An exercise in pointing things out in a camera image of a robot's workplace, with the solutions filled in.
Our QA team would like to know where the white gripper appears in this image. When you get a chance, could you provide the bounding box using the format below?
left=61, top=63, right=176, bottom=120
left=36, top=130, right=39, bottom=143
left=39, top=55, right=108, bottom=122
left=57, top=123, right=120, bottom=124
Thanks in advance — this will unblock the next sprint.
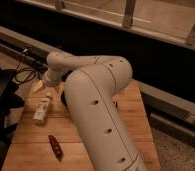
left=32, top=68, right=65, bottom=93

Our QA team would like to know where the white plastic bottle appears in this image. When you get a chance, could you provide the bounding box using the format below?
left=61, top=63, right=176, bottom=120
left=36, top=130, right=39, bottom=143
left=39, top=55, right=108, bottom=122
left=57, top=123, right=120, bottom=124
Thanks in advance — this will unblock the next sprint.
left=33, top=93, right=52, bottom=125

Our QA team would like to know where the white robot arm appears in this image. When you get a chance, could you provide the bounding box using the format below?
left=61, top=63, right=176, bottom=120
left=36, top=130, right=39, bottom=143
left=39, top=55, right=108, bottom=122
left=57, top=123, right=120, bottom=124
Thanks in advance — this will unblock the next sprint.
left=42, top=52, right=148, bottom=171

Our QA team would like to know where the black cable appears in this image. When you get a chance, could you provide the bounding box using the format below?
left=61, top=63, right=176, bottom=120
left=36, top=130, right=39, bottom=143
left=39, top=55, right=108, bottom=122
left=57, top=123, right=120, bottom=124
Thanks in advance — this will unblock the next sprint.
left=13, top=47, right=45, bottom=84

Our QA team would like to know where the metal railing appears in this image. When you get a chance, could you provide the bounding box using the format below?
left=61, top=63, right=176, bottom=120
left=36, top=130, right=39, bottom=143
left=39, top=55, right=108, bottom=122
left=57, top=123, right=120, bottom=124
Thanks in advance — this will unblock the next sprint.
left=17, top=0, right=195, bottom=50

